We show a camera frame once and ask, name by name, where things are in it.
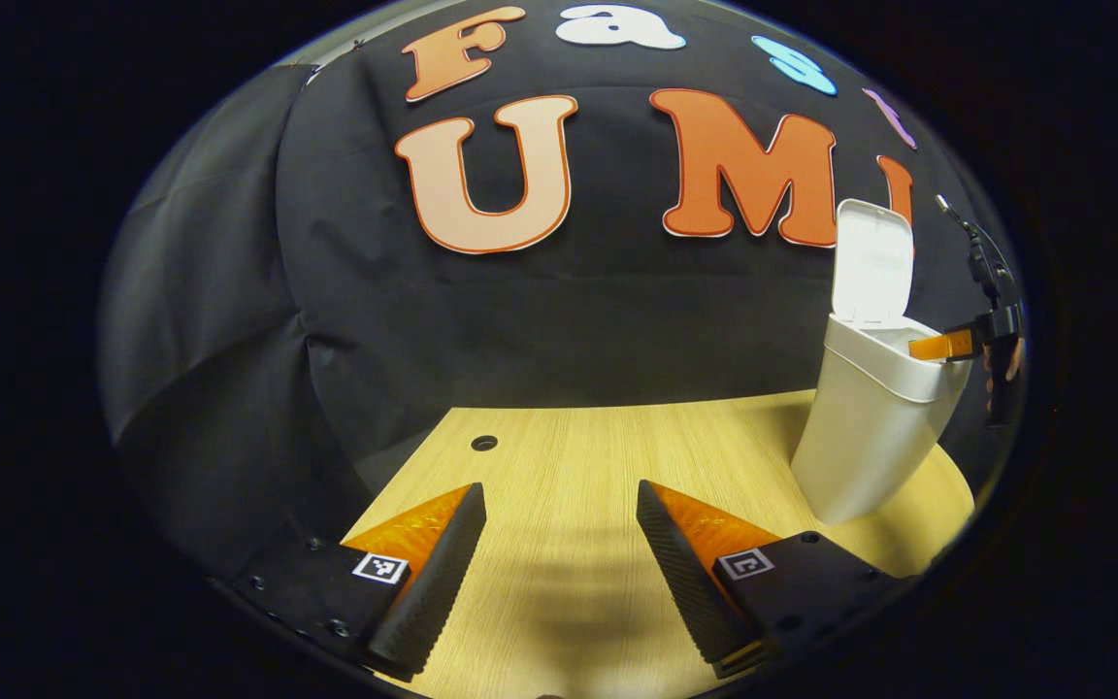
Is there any black cable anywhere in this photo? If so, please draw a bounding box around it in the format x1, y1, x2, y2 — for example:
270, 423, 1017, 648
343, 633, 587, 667
936, 194, 1011, 307

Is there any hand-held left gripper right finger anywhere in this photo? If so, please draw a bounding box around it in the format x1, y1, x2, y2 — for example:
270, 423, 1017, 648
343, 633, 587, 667
637, 480, 909, 681

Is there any white desktop garbage bin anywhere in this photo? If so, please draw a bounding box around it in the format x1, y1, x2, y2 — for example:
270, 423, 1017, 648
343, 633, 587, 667
790, 198, 973, 525

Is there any wooden desktop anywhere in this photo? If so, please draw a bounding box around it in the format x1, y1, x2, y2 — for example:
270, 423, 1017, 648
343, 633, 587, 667
341, 390, 977, 699

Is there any black backdrop cloth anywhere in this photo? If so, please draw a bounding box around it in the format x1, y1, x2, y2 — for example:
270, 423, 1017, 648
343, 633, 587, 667
98, 0, 1016, 583

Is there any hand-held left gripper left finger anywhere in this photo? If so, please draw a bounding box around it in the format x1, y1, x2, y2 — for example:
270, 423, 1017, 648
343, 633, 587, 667
229, 483, 488, 681

